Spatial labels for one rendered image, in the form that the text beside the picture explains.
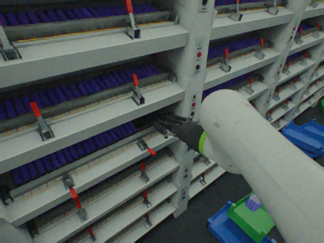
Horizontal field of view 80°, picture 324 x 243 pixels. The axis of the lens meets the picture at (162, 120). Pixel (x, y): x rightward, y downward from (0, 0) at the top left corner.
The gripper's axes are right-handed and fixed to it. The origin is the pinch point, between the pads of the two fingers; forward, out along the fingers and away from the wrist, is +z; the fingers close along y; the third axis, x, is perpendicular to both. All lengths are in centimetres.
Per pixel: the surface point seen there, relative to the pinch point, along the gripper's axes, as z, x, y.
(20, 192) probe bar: 0.3, 3.5, 47.3
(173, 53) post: -4.5, -22.6, -8.7
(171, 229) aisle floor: 8, 76, -2
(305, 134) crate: -10, 72, -145
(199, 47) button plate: -12.2, -23.5, -13.5
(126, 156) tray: -2.4, 7.8, 16.5
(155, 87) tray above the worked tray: -4.2, -13.3, 0.7
